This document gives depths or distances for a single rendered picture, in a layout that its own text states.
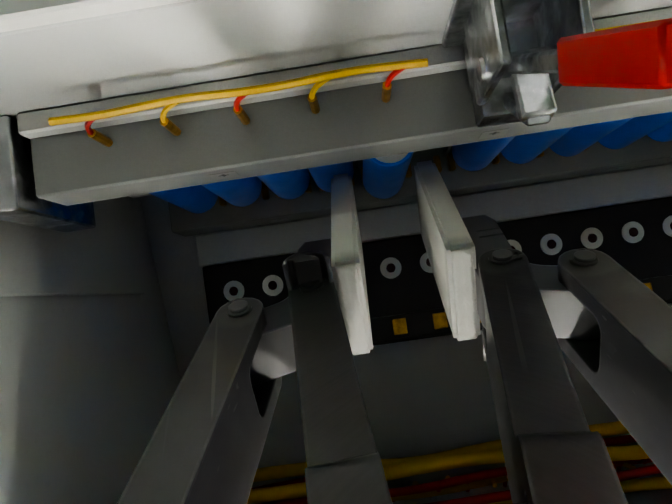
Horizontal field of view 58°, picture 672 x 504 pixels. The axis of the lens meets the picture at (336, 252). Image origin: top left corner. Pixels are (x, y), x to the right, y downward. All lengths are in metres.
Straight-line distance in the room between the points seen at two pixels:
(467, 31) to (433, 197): 0.05
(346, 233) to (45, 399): 0.12
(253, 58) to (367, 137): 0.04
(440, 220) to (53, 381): 0.15
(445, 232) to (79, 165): 0.11
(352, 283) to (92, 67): 0.09
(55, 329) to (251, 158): 0.11
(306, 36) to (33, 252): 0.13
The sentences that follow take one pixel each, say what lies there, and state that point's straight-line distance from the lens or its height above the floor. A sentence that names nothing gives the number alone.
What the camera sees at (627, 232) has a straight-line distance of 0.34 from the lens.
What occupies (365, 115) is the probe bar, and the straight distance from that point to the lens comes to 0.18.
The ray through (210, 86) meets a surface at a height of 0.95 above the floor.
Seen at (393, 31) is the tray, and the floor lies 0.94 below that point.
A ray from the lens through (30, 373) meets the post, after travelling 0.23.
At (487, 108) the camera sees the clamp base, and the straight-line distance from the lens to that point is 0.16.
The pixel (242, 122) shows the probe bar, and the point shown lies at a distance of 0.18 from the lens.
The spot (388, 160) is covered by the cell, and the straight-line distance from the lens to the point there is 0.21.
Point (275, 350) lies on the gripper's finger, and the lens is 0.15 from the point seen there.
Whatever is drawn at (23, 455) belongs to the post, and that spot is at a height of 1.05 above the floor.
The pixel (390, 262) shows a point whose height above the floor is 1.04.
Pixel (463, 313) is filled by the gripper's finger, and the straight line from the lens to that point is 0.17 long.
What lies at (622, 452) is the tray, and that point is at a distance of 0.33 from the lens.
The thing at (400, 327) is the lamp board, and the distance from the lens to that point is 0.31.
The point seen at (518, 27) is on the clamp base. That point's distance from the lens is 0.17.
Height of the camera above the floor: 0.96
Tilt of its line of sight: 12 degrees up
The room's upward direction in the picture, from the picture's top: 171 degrees clockwise
